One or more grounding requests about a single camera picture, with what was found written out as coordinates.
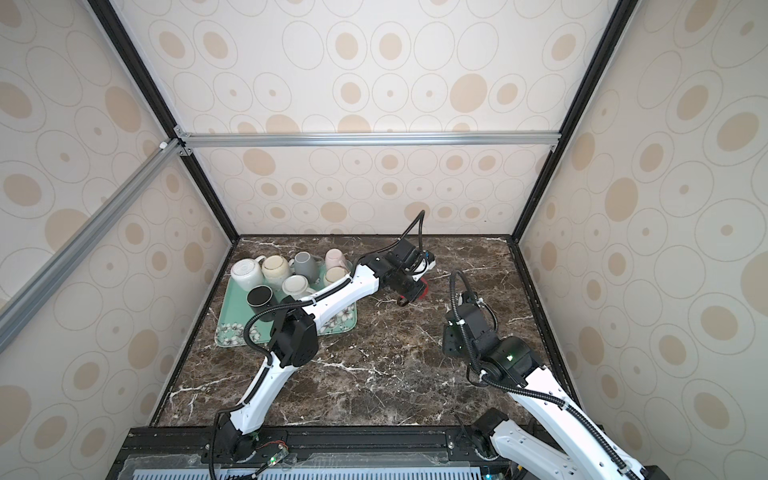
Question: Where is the pink mug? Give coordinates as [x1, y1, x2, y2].
[324, 248, 349, 270]

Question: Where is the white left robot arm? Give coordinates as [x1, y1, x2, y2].
[210, 237, 436, 463]

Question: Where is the black corner frame post right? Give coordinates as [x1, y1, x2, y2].
[511, 0, 639, 244]

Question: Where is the aluminium left rail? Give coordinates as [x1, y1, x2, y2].
[1, 138, 182, 350]

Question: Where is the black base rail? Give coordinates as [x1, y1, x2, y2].
[107, 426, 522, 479]

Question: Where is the cream speckled mug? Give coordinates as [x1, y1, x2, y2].
[261, 255, 293, 289]

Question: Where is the black corner frame post left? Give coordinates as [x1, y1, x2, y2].
[86, 0, 240, 242]

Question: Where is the white ribbed mug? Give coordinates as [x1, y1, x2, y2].
[230, 256, 266, 292]

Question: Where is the aluminium back rail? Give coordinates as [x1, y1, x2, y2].
[181, 131, 561, 148]

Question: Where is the red mug black handle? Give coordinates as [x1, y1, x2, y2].
[417, 278, 429, 300]

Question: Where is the black corner frame post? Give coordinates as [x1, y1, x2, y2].
[86, 0, 240, 242]
[511, 0, 639, 244]

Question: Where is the small grey mug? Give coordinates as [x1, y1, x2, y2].
[292, 251, 322, 284]

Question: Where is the green floral tray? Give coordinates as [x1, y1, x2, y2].
[215, 261, 357, 348]

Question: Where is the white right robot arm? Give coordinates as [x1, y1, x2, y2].
[443, 291, 666, 479]

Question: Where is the cream and peach mug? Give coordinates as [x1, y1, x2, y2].
[323, 266, 349, 286]

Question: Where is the aluminium rail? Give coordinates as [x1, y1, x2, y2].
[181, 131, 561, 148]
[1, 138, 182, 350]

